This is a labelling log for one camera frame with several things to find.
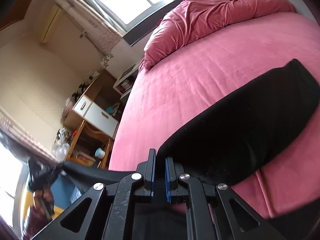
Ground black pants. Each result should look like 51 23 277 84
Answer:
60 58 320 240

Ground teal white pot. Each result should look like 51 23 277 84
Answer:
95 148 106 159

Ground white desk cabinet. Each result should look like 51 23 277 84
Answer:
73 95 118 139

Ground wooden desk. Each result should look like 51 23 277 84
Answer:
63 70 121 169

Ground pink bed blanket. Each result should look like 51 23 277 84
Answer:
109 12 319 218

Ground grey bedside shelf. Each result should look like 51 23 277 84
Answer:
113 63 139 99

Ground beige curtain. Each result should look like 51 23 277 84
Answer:
54 0 121 55

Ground dark red duvet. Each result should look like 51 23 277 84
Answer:
139 0 297 70

